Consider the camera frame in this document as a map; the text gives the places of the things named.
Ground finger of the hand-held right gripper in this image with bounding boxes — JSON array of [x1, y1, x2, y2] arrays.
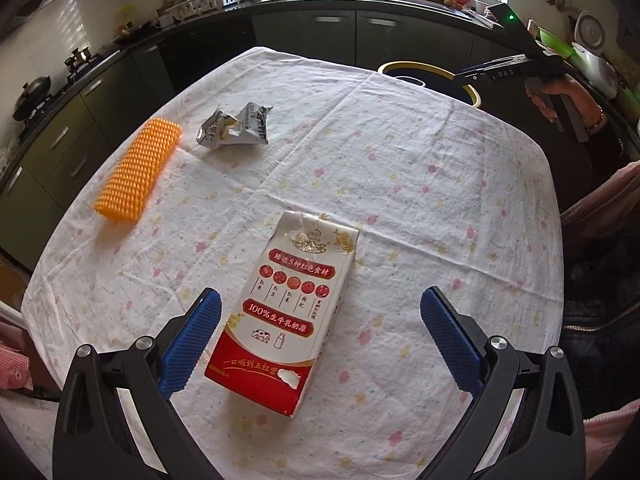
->
[[459, 61, 506, 75]]

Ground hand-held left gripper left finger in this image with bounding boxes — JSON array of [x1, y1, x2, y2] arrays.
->
[[52, 287, 223, 480]]

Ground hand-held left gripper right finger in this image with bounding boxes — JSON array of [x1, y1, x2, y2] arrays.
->
[[420, 286, 587, 480]]

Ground black bin with yellow rim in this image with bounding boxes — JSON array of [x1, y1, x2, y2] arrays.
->
[[377, 60, 482, 108]]

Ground red and white milk carton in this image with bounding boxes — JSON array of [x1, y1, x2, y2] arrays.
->
[[205, 210, 361, 418]]

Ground person's right forearm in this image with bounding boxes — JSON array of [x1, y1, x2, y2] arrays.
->
[[592, 80, 640, 171]]

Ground person's right hand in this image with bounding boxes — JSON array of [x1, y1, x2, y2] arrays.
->
[[525, 74, 606, 133]]

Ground white rice cooker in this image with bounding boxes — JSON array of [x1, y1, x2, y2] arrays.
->
[[570, 10, 621, 101]]

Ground white floral tablecloth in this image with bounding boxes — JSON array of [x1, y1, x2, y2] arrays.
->
[[20, 46, 566, 480]]

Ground person's pink jacket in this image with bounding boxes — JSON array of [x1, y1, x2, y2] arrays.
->
[[560, 160, 640, 480]]

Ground dark quilted garment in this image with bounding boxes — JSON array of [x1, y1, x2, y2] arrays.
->
[[560, 225, 640, 418]]

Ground pink checkered cloth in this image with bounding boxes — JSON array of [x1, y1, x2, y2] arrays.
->
[[0, 305, 36, 396]]

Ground orange spiky roll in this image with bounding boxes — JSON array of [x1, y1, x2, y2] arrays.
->
[[94, 116, 182, 223]]

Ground crumpled silver wrapper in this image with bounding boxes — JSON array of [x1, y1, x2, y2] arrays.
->
[[196, 102, 275, 150]]

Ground white dish rack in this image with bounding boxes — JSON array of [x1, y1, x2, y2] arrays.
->
[[167, 0, 253, 21]]

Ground gas stove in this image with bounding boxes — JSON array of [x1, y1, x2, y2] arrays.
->
[[20, 52, 121, 136]]

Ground black wok with lid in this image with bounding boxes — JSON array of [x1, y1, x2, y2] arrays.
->
[[11, 75, 53, 122]]

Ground small metal kettle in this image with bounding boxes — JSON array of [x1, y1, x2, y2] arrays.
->
[[64, 47, 96, 73]]

